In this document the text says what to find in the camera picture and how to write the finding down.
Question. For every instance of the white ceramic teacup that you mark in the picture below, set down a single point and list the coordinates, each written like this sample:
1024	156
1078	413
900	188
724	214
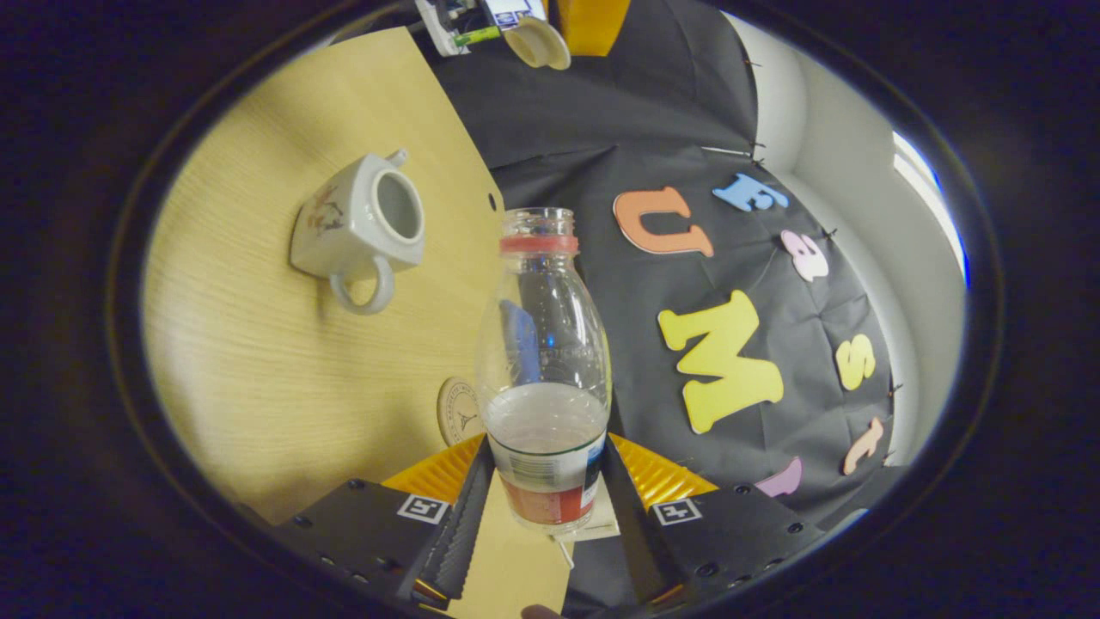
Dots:
344	241

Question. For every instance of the white toaster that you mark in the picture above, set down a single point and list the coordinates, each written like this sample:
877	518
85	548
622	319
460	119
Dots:
606	516

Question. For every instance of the black backdrop cloth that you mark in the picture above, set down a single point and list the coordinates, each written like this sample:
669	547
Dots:
687	112

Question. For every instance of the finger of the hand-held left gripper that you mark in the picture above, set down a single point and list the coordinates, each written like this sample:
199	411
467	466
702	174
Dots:
593	26

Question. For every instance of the round brown coaster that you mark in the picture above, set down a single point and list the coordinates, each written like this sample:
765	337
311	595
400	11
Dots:
457	413

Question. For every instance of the white teacup lid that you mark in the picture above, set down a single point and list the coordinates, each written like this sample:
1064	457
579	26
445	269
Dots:
537	43

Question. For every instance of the green drink bottle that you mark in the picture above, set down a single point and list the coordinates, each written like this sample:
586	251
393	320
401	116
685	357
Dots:
477	36

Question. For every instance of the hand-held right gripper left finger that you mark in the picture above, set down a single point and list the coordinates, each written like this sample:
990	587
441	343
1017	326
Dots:
378	533

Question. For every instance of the computer monitor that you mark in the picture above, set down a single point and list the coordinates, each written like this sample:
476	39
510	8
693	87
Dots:
514	10

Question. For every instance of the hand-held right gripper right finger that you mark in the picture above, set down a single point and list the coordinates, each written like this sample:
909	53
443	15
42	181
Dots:
739	533

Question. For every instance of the clear plastic water bottle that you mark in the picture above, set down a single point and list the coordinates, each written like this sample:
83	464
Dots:
546	344

